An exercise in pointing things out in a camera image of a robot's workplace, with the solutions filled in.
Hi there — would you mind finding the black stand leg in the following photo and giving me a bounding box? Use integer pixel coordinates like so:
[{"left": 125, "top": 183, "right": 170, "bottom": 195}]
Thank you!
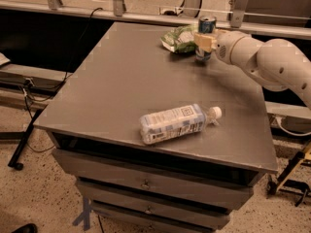
[{"left": 8, "top": 110, "right": 42, "bottom": 171}]

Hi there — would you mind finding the black cable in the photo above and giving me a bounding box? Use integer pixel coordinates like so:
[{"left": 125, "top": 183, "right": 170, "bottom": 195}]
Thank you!
[{"left": 18, "top": 7, "right": 104, "bottom": 153}]

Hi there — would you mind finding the green jalapeno chip bag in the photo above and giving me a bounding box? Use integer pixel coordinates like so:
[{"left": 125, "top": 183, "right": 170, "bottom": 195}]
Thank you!
[{"left": 160, "top": 24, "right": 197, "bottom": 53}]

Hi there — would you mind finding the redbull can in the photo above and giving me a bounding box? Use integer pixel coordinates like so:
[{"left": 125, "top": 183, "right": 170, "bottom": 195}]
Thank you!
[{"left": 195, "top": 16, "right": 217, "bottom": 62}]

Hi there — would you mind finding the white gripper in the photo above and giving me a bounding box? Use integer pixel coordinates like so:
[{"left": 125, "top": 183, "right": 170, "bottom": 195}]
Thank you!
[{"left": 194, "top": 31, "right": 252, "bottom": 65}]

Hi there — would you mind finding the clear plastic water bottle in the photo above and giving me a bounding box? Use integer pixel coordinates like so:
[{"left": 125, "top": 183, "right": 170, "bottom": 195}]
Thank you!
[{"left": 139, "top": 104, "right": 223, "bottom": 145}]

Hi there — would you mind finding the grey drawer cabinet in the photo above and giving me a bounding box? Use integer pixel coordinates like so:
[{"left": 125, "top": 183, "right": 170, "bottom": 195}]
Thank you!
[{"left": 36, "top": 22, "right": 277, "bottom": 233}]

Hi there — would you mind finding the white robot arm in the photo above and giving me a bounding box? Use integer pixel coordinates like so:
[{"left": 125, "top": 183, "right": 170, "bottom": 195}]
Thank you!
[{"left": 194, "top": 29, "right": 311, "bottom": 108}]

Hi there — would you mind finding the black shoe tip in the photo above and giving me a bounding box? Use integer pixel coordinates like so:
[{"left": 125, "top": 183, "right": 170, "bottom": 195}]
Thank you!
[{"left": 12, "top": 223, "right": 38, "bottom": 233}]

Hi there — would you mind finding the yellow black stand base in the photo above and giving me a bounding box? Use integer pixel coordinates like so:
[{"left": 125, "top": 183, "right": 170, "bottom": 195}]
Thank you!
[{"left": 267, "top": 142, "right": 311, "bottom": 207}]

